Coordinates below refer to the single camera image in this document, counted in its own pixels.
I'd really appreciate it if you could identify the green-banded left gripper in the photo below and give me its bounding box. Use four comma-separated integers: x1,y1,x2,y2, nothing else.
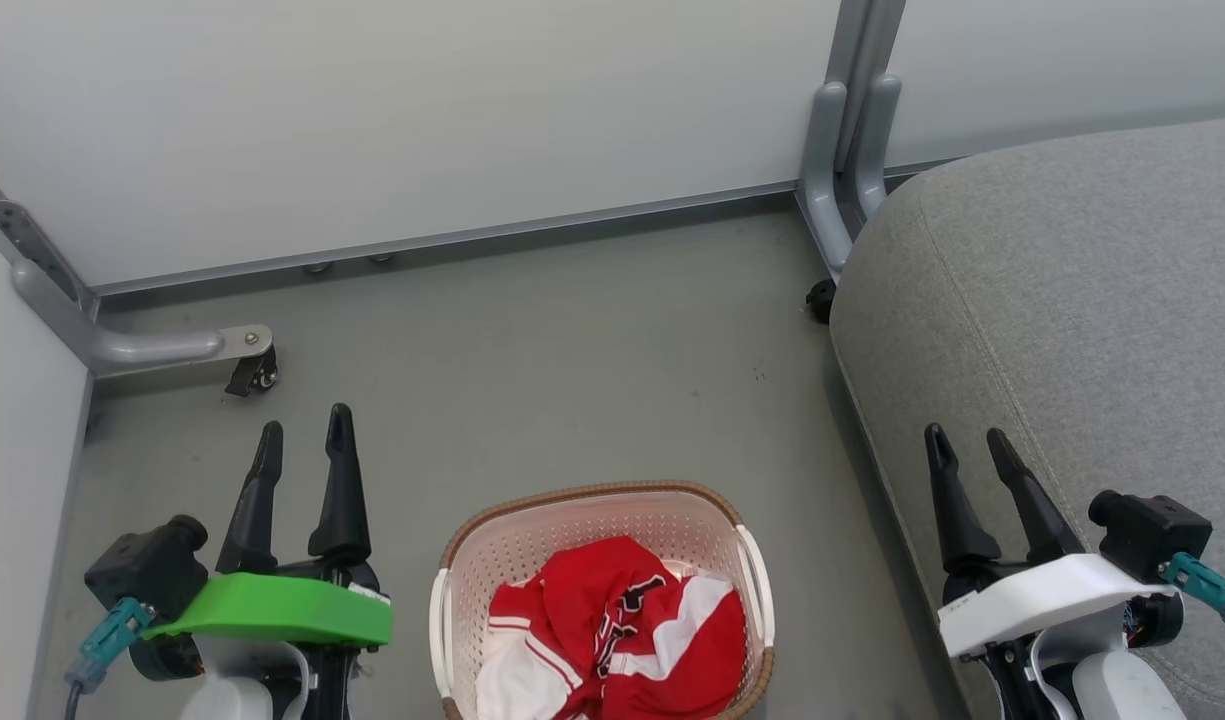
142,403,394,720

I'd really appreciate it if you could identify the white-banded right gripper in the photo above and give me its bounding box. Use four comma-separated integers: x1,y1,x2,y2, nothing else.
924,423,1175,720

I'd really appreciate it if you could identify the red and white shirt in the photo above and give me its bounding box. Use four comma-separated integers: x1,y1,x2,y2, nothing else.
475,536,749,720

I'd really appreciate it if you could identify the grey fabric sofa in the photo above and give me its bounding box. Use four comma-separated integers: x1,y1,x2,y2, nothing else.
829,115,1225,720

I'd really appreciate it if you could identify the black caster wheel with brake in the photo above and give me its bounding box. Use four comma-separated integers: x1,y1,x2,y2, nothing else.
224,345,280,399

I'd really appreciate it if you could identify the grey partition foot with plate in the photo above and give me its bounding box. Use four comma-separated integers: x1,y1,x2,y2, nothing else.
0,198,274,380

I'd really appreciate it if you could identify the white perforated laundry basket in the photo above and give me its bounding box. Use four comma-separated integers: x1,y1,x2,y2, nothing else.
429,481,777,720

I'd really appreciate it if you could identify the teal right camera cable plug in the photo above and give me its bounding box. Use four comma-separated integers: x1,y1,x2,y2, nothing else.
1160,552,1225,632

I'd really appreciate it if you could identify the teal camera cable plug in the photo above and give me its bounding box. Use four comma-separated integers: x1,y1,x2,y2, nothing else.
1160,552,1225,632
65,597,159,696

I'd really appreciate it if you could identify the teal left camera cable plug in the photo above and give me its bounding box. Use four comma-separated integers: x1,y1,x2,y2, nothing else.
65,597,159,696

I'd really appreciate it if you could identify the grey partition bottom rail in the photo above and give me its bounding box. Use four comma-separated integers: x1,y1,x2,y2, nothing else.
90,180,805,299

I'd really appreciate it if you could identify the grey partition post with feet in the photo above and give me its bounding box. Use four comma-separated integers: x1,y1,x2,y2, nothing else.
796,0,909,280

